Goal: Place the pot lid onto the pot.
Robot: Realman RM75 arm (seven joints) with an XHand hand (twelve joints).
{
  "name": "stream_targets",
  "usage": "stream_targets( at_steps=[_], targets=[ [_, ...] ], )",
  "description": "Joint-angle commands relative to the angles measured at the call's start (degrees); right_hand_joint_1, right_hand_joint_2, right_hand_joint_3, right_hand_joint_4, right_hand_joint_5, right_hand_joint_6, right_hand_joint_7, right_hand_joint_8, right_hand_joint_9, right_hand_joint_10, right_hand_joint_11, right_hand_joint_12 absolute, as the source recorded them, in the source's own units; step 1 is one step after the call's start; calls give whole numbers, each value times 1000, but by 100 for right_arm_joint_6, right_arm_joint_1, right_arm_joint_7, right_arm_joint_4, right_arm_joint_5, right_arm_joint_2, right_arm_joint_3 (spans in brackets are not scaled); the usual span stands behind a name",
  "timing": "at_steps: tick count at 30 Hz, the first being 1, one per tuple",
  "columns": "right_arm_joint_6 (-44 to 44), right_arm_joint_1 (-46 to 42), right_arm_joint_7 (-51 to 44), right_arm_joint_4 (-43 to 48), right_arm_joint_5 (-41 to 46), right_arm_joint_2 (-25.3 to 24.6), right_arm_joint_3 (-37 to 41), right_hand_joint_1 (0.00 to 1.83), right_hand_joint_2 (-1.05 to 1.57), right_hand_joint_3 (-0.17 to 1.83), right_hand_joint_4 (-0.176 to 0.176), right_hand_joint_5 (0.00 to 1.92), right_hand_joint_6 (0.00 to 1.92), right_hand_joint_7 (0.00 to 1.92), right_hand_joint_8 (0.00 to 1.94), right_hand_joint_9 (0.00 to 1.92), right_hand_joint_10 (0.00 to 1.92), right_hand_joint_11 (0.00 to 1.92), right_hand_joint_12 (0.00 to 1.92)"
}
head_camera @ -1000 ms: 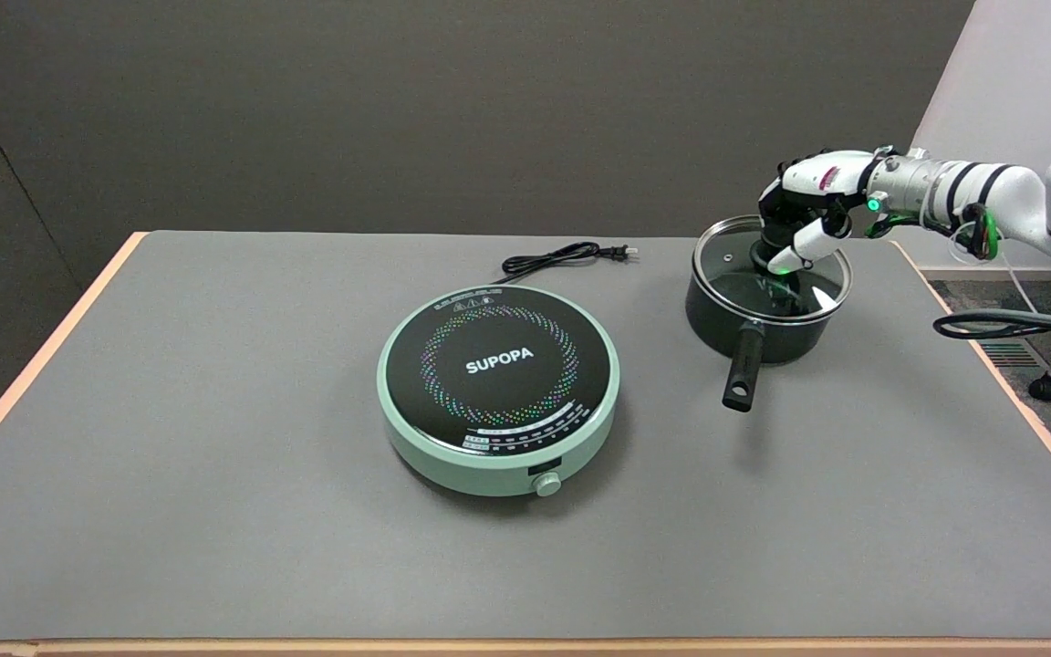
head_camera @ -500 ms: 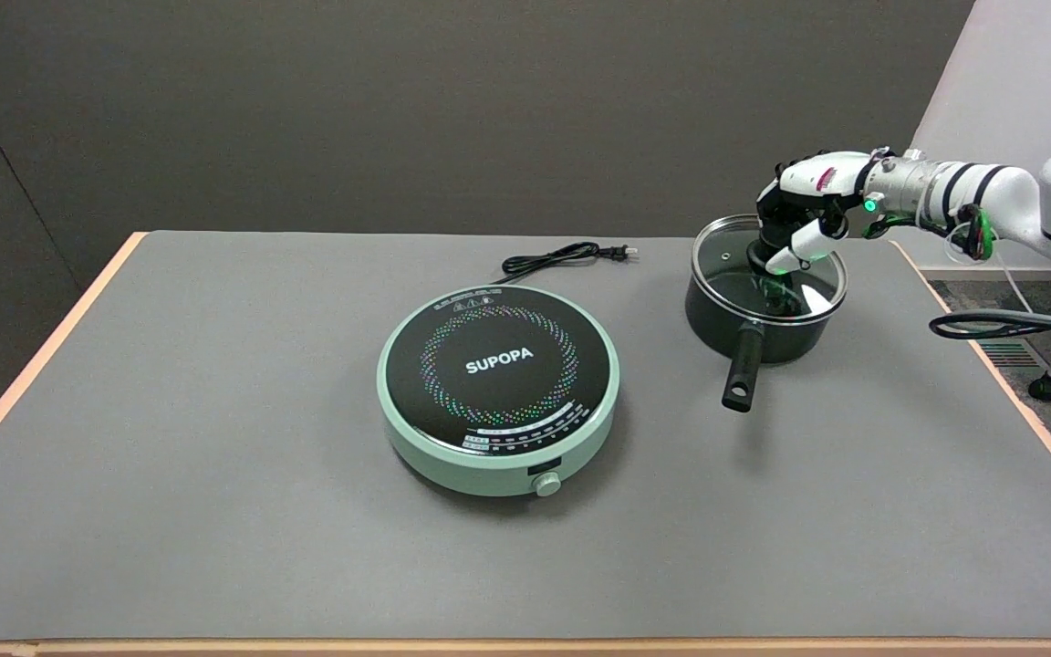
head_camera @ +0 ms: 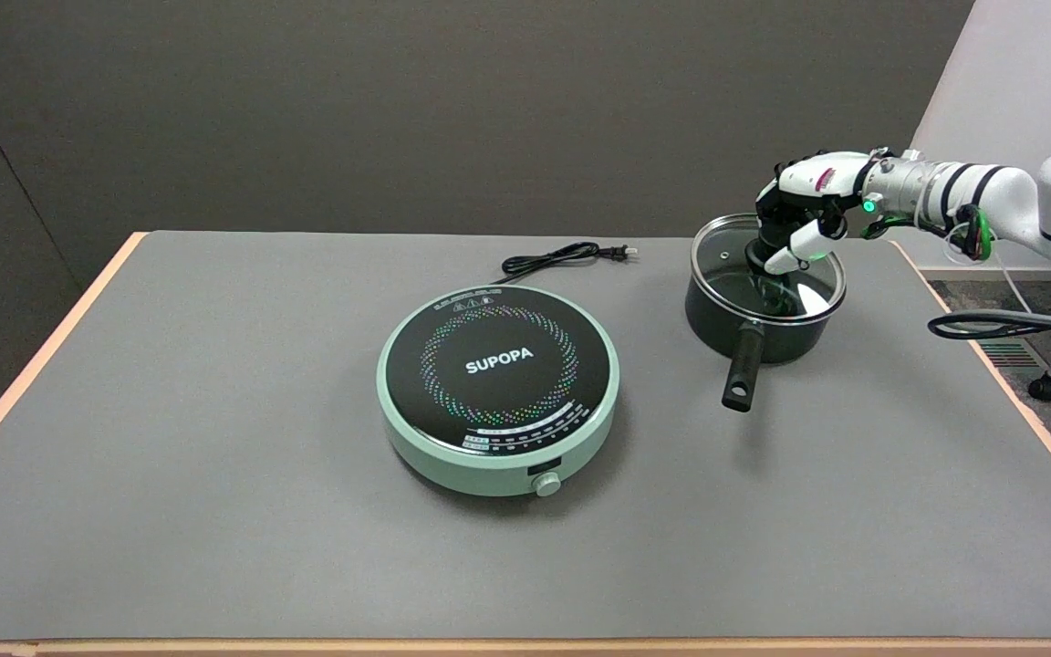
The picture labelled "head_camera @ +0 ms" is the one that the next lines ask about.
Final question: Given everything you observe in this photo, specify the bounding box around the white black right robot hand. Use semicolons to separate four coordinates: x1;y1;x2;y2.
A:
754;151;878;275

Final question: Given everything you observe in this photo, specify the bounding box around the glass pot lid black knob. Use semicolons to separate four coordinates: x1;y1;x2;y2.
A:
692;214;846;322

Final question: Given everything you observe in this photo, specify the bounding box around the floor vent grille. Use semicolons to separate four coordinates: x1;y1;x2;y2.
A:
982;339;1051;369

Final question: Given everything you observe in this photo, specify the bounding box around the green round induction cooker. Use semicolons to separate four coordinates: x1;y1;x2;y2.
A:
377;285;621;498

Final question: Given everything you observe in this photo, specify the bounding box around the black pot with handle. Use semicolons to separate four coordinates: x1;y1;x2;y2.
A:
684;224;848;412

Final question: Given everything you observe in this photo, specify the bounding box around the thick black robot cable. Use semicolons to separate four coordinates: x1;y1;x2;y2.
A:
927;308;1051;341

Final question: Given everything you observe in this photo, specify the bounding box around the black power cord with plug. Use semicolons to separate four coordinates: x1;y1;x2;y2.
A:
489;242;640;286

